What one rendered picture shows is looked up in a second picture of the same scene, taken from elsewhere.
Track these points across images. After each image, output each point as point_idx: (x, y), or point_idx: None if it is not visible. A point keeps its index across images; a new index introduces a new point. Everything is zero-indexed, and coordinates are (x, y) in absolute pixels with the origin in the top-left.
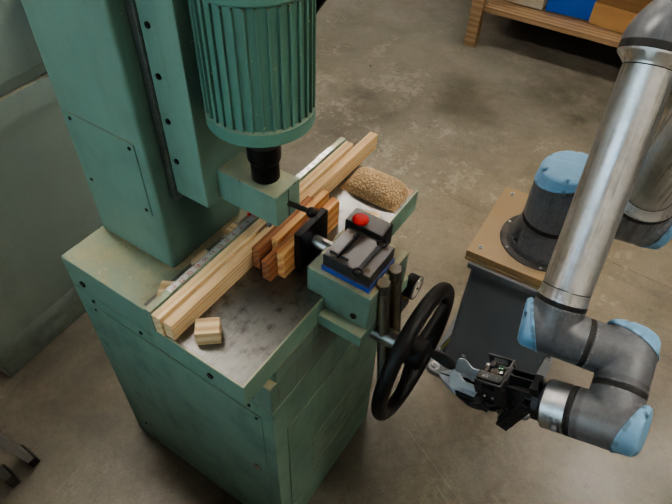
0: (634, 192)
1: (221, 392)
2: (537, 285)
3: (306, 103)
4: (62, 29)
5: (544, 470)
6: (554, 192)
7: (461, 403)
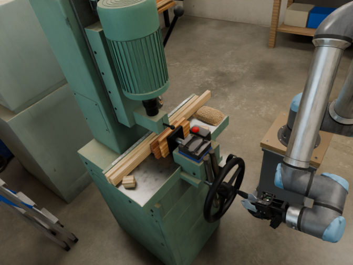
0: (339, 109)
1: None
2: None
3: (162, 79)
4: (65, 58)
5: (310, 251)
6: None
7: None
